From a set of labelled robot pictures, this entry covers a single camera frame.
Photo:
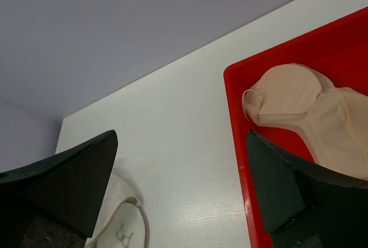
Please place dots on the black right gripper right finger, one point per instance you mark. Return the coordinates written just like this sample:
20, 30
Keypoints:
303, 204

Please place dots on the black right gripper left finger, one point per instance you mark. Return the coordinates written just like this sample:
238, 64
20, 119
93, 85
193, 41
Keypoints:
55, 202

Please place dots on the beige bra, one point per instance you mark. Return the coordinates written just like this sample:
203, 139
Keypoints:
331, 121

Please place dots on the red plastic tray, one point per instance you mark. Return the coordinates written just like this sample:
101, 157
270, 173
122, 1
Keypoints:
338, 50

